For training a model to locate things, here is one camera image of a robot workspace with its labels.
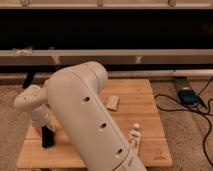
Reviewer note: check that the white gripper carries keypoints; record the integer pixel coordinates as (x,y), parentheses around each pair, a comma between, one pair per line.
(39,118)

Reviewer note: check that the black eraser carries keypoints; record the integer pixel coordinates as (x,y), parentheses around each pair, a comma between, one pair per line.
(47,137)

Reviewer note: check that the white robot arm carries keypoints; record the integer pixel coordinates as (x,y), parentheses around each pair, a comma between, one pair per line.
(73,96)

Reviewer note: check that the white sponge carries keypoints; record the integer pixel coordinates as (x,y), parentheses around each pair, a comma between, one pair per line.
(112,102)

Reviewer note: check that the white bottle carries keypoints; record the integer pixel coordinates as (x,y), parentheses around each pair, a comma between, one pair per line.
(135,136)

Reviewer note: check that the wooden board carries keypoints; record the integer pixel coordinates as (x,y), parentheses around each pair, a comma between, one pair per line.
(136,105)

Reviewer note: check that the black power adapter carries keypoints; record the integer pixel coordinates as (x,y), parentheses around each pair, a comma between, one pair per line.
(187,97)

